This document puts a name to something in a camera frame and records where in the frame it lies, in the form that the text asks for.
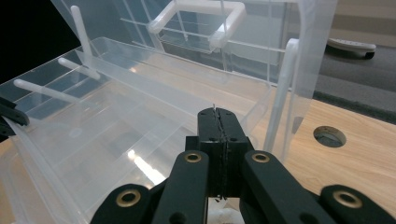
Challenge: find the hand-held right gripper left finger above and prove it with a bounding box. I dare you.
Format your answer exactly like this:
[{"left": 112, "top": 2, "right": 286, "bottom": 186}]
[{"left": 185, "top": 106, "right": 226, "bottom": 199}]

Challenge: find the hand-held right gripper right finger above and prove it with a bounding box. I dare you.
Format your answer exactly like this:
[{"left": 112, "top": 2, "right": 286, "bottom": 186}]
[{"left": 215, "top": 107, "right": 255, "bottom": 198}]

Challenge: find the clear plastic tiered storage box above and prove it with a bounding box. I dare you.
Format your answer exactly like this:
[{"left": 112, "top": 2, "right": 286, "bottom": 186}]
[{"left": 0, "top": 0, "right": 339, "bottom": 224}]

